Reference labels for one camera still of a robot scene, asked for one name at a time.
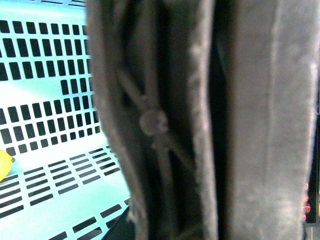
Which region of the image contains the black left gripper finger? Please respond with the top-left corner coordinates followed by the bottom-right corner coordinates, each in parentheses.
top-left (214, 0), bottom-right (320, 240)

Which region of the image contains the light teal plastic basket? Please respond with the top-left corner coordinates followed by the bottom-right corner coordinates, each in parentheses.
top-left (0, 0), bottom-right (130, 240)

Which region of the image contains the yellow mango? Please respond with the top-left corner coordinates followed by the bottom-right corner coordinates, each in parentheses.
top-left (0, 150), bottom-right (16, 181)

